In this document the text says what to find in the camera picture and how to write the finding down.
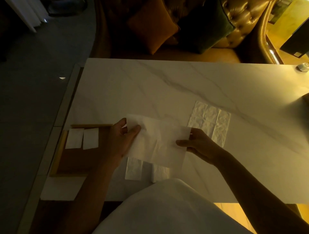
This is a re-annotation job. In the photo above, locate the person's right hand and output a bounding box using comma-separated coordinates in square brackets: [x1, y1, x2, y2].
[176, 128, 226, 166]

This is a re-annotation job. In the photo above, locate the person's left hand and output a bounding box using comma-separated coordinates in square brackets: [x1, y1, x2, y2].
[106, 118, 141, 165]

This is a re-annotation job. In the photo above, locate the white smooth paper napkin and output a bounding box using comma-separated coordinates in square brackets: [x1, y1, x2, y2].
[125, 114, 192, 170]

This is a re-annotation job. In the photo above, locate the person's left forearm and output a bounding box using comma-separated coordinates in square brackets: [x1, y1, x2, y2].
[55, 154, 122, 234]

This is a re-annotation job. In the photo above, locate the person's right forearm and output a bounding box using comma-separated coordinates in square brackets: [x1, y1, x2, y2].
[214, 149, 309, 234]

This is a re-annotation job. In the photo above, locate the white folded napkin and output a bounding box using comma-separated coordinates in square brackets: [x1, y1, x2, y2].
[151, 164, 171, 183]
[65, 128, 84, 149]
[83, 127, 99, 150]
[125, 157, 143, 181]

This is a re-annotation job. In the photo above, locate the white crinkled unfolded napkin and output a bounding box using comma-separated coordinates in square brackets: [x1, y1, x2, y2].
[187, 100, 232, 148]

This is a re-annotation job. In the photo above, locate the brown wooden tray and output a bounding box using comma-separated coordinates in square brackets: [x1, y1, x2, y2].
[49, 123, 121, 178]

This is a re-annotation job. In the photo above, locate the person's white shirt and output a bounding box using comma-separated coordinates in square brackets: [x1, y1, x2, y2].
[92, 179, 254, 234]

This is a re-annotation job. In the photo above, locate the orange cushion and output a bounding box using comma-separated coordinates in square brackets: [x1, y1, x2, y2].
[126, 0, 180, 55]

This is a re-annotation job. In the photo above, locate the dark green cushion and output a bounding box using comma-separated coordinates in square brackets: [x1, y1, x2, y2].
[177, 0, 236, 54]

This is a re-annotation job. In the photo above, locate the golden tufted leather sofa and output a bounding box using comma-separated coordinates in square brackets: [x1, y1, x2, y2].
[96, 0, 284, 64]

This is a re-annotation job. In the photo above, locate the black box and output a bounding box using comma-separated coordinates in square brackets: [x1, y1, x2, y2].
[280, 21, 309, 59]

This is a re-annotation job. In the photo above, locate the golden side table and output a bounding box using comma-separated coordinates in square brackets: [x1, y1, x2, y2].
[265, 0, 309, 65]

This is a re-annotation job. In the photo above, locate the white curtain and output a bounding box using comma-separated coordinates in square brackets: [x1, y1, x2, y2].
[5, 0, 51, 33]

